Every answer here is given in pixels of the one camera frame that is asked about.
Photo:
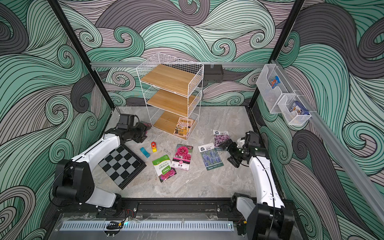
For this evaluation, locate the green white seed bag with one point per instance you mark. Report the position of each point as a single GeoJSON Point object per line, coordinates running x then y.
{"type": "Point", "coordinates": [163, 168]}

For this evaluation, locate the illustrated shop seed bag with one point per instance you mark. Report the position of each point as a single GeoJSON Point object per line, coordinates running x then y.
{"type": "Point", "coordinates": [182, 127]}

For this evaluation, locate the red yellow toy car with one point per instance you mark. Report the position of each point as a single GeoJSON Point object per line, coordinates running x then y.
{"type": "Point", "coordinates": [154, 147]}

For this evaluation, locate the white wire shelf rack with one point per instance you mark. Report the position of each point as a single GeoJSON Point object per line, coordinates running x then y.
{"type": "Point", "coordinates": [174, 88]}

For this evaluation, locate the black corner frame post left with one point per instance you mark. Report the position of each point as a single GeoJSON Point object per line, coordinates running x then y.
{"type": "Point", "coordinates": [58, 11]}

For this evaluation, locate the pink flower seed bag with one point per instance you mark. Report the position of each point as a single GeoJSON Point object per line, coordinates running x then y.
{"type": "Point", "coordinates": [182, 157]}
{"type": "Point", "coordinates": [148, 125]}

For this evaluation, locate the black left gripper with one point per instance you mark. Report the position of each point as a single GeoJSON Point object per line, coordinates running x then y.
{"type": "Point", "coordinates": [142, 127]}

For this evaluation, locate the blue packet in bin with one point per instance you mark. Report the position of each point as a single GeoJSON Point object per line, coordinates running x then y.
{"type": "Point", "coordinates": [299, 108]}

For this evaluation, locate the black box on rail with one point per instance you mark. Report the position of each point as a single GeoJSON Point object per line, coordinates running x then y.
{"type": "Point", "coordinates": [213, 73]}

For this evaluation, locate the black white checker board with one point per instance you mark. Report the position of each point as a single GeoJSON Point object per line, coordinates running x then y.
{"type": "Point", "coordinates": [122, 165]}

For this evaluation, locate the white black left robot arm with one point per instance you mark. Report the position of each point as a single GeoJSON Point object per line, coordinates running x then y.
{"type": "Point", "coordinates": [74, 181]}

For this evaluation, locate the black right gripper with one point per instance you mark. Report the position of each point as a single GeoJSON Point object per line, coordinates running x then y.
{"type": "Point", "coordinates": [232, 150]}

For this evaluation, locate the blue red item in bin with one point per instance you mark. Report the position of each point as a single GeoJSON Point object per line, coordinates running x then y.
{"type": "Point", "coordinates": [275, 82]}

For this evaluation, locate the white slotted cable duct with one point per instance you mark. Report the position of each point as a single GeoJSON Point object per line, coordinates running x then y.
{"type": "Point", "coordinates": [221, 226]}

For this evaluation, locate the black corner frame post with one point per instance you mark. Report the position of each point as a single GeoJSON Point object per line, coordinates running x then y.
{"type": "Point", "coordinates": [58, 11]}
{"type": "Point", "coordinates": [285, 15]}

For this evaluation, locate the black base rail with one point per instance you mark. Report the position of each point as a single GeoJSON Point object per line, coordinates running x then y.
{"type": "Point", "coordinates": [223, 208]}

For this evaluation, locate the lavender blue seed bag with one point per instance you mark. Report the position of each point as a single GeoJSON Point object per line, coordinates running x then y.
{"type": "Point", "coordinates": [210, 156]}

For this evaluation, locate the clear wall bin upper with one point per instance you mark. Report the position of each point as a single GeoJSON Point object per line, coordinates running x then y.
{"type": "Point", "coordinates": [269, 95]}

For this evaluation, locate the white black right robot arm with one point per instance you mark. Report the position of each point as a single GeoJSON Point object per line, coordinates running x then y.
{"type": "Point", "coordinates": [266, 217]}

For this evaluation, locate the black corner frame post right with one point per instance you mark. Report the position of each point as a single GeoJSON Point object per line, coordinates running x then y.
{"type": "Point", "coordinates": [285, 15]}

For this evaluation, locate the purple flower seed bag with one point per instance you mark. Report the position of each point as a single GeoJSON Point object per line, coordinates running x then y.
{"type": "Point", "coordinates": [220, 137]}

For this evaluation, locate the clear wall bin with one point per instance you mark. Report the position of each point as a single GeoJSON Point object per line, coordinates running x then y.
{"type": "Point", "coordinates": [269, 95]}
{"type": "Point", "coordinates": [293, 118]}

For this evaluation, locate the clear wall bin lower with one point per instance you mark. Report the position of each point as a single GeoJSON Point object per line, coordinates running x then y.
{"type": "Point", "coordinates": [293, 118]}

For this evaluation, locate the teal toy block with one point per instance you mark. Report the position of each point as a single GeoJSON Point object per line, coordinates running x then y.
{"type": "Point", "coordinates": [145, 152]}

